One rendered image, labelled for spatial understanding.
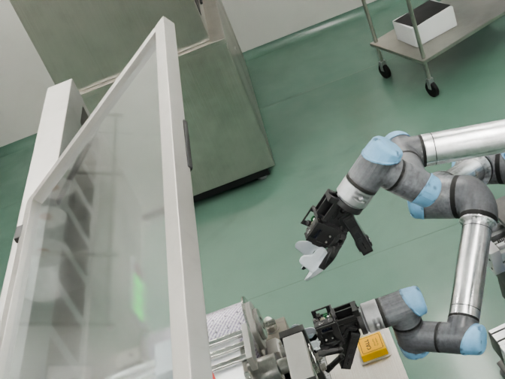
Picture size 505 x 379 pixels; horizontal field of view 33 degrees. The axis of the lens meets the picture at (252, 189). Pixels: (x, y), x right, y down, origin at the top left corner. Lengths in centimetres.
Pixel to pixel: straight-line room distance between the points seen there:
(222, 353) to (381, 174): 50
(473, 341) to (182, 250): 116
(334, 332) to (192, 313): 114
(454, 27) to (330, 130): 96
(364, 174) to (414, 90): 352
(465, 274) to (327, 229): 46
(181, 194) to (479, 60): 436
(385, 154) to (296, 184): 302
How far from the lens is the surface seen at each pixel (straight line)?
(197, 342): 91
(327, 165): 483
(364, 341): 232
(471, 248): 217
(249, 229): 457
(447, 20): 526
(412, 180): 181
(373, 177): 178
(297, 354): 159
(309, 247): 192
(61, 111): 242
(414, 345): 213
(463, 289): 213
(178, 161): 123
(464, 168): 250
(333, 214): 184
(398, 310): 206
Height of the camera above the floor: 251
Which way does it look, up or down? 31 degrees down
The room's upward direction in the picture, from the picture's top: 23 degrees counter-clockwise
